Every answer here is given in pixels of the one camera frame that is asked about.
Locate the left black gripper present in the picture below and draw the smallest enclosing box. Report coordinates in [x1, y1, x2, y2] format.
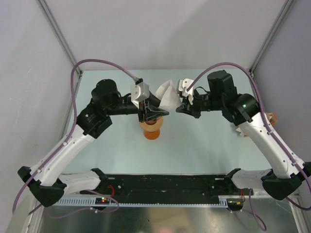
[105, 90, 169, 123]

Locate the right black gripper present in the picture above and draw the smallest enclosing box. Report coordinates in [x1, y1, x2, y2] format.
[176, 89, 224, 119]

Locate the white paper coffee filter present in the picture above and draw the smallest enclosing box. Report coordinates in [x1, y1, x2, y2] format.
[155, 80, 182, 112]

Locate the wooden dripper ring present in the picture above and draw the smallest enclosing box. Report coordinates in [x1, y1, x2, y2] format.
[138, 117, 164, 133]

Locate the orange glass carafe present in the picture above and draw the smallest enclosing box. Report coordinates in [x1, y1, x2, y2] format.
[143, 130, 160, 140]

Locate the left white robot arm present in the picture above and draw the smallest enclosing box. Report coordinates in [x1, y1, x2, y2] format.
[17, 79, 169, 207]

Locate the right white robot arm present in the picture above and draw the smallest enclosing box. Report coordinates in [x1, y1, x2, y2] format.
[176, 70, 311, 200]

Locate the orange filter holder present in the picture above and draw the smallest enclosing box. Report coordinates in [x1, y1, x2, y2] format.
[266, 113, 278, 126]

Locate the stack of paper filters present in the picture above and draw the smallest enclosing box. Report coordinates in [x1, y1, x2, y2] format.
[234, 125, 248, 137]

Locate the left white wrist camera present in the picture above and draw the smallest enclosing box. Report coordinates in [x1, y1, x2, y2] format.
[131, 79, 150, 108]

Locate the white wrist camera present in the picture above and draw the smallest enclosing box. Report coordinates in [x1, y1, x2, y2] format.
[131, 79, 150, 108]
[177, 79, 194, 105]

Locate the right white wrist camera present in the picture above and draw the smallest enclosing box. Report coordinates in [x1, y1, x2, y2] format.
[177, 79, 194, 105]

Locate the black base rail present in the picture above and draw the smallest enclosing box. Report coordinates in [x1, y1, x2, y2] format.
[94, 174, 253, 204]

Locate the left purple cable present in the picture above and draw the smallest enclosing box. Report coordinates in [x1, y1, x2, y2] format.
[12, 59, 144, 219]

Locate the purple cable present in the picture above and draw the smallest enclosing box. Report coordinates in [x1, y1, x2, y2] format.
[12, 59, 144, 219]
[187, 62, 311, 231]

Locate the white slotted cable duct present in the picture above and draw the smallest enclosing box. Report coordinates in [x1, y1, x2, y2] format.
[54, 196, 242, 208]

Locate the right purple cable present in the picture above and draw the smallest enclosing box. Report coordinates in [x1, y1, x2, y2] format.
[187, 62, 311, 231]

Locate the right aluminium frame post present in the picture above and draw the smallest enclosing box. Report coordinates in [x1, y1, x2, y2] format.
[249, 0, 297, 75]

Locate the aluminium frame post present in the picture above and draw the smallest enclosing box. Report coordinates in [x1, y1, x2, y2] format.
[249, 0, 297, 75]
[36, 0, 77, 66]

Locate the left aluminium frame post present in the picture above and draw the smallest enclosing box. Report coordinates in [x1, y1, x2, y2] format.
[36, 0, 77, 66]

